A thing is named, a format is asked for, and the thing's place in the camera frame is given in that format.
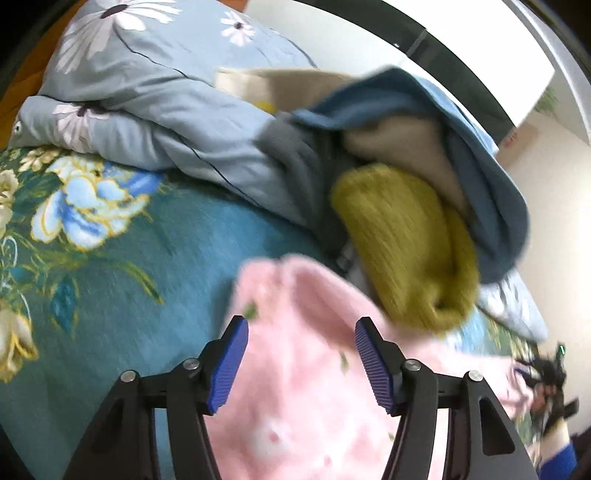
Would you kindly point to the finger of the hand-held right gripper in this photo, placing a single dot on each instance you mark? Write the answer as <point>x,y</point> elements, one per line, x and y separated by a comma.
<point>524,370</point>

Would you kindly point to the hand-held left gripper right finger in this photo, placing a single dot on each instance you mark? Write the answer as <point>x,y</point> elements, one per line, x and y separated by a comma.
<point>374,364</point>

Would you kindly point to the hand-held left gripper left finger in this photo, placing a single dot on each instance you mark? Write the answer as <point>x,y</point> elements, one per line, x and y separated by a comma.
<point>228,364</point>

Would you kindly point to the pink fleece pajama pants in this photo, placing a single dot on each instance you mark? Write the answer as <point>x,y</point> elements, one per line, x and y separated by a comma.
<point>300,369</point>

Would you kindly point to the light blue-grey garment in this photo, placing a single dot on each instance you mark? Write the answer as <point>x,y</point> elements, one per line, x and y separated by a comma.
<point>352,261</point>

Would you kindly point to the blue floral bed sheet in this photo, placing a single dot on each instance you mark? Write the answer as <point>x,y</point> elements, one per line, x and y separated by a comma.
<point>138,277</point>

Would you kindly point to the yellow-green knit sweater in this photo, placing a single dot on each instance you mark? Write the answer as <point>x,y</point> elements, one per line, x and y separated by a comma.
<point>401,240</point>

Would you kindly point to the blue denim garment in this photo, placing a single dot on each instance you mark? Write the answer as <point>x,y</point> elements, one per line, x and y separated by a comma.
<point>489,194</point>

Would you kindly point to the dark grey garment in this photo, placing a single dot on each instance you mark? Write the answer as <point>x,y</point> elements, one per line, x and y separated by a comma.
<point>304,161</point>

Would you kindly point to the beige fleece garment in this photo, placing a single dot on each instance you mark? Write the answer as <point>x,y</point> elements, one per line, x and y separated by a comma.
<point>401,138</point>

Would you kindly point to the light wooden door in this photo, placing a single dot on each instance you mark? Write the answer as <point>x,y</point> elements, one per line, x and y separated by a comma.
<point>521,137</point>

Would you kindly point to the green hanging plant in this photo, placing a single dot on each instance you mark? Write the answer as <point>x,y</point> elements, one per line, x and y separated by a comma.
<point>548,99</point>

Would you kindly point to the grey-blue daisy print duvet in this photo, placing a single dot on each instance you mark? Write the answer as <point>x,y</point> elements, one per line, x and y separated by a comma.
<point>161,92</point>

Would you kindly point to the beige pillow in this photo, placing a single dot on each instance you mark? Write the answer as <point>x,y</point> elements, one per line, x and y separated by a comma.
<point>277,85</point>

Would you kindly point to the orange wooden headboard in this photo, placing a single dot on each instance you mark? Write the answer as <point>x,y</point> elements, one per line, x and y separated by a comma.
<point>32,69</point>

